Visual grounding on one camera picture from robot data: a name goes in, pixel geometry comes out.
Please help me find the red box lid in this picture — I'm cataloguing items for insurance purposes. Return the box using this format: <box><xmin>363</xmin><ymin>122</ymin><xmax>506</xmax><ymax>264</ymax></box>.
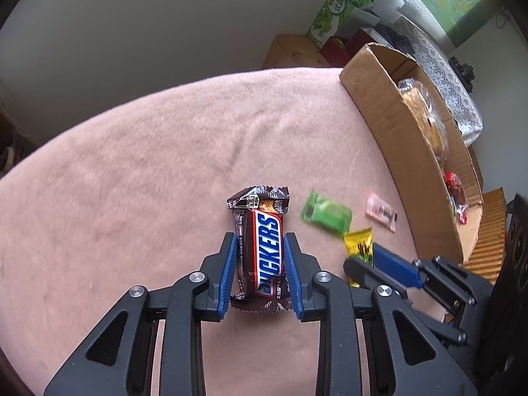
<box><xmin>321</xmin><ymin>36</ymin><xmax>351</xmax><ymax>69</ymax></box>

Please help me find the brown chocolate bar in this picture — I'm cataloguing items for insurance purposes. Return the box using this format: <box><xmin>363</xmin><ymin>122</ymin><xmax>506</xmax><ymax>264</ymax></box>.
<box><xmin>227</xmin><ymin>184</ymin><xmax>291</xmax><ymax>314</ymax></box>

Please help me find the bagged bread loaf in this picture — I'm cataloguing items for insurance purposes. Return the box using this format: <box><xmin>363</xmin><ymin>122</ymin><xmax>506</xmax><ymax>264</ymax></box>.
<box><xmin>397</xmin><ymin>78</ymin><xmax>449</xmax><ymax>161</ymax></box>

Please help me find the green printed carton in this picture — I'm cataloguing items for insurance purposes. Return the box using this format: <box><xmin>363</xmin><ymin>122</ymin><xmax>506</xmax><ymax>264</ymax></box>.
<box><xmin>306</xmin><ymin>0</ymin><xmax>375</xmax><ymax>48</ymax></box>

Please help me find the white cardboard box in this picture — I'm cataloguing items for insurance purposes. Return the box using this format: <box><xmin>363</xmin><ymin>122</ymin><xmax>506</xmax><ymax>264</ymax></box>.
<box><xmin>348</xmin><ymin>6</ymin><xmax>381</xmax><ymax>31</ymax></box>

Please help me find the green snack packet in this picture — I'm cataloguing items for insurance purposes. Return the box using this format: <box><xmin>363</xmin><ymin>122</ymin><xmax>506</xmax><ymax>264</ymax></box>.
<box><xmin>300</xmin><ymin>189</ymin><xmax>353</xmax><ymax>240</ymax></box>

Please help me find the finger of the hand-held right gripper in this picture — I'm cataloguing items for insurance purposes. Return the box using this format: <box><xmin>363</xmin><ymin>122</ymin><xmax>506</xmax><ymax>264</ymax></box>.
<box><xmin>373</xmin><ymin>244</ymin><xmax>491</xmax><ymax>314</ymax></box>
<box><xmin>343</xmin><ymin>258</ymin><xmax>469</xmax><ymax>345</ymax></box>

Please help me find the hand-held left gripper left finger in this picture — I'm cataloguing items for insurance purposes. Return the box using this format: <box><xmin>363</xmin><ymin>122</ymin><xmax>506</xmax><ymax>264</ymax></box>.
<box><xmin>43</xmin><ymin>232</ymin><xmax>239</xmax><ymax>396</ymax></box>

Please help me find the pink snack packet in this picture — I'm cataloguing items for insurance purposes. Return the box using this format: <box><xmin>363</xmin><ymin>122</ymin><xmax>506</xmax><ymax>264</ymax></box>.
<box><xmin>365</xmin><ymin>192</ymin><xmax>399</xmax><ymax>234</ymax></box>

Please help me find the dark red shoebox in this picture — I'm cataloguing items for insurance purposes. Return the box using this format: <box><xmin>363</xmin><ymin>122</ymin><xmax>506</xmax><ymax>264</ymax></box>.
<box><xmin>344</xmin><ymin>27</ymin><xmax>397</xmax><ymax>62</ymax></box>

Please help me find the white lace cloth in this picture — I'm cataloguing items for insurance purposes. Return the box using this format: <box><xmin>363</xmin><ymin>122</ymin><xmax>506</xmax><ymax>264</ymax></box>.
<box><xmin>398</xmin><ymin>0</ymin><xmax>483</xmax><ymax>147</ymax></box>

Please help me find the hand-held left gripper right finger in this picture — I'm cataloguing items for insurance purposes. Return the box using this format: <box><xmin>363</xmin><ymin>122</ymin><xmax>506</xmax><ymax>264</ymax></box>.
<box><xmin>282</xmin><ymin>232</ymin><xmax>479</xmax><ymax>396</ymax></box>

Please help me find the red black snack packet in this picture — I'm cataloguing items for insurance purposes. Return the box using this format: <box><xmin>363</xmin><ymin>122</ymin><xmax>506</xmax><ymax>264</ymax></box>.
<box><xmin>443</xmin><ymin>172</ymin><xmax>467</xmax><ymax>207</ymax></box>

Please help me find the brown cardboard box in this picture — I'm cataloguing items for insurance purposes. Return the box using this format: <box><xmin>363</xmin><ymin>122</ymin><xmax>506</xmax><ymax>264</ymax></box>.
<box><xmin>339</xmin><ymin>42</ymin><xmax>484</xmax><ymax>265</ymax></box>

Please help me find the black camera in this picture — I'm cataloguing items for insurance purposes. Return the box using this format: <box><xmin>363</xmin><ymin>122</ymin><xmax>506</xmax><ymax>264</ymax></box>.
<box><xmin>449</xmin><ymin>55</ymin><xmax>476</xmax><ymax>91</ymax></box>

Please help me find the dark grey clothing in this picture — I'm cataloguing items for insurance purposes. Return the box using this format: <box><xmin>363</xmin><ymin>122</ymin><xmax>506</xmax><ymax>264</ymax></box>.
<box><xmin>373</xmin><ymin>22</ymin><xmax>415</xmax><ymax>54</ymax></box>

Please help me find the yellow snack packet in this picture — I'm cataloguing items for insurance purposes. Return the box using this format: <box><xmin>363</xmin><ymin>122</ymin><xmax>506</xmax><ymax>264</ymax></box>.
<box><xmin>344</xmin><ymin>228</ymin><xmax>374</xmax><ymax>289</ymax></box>

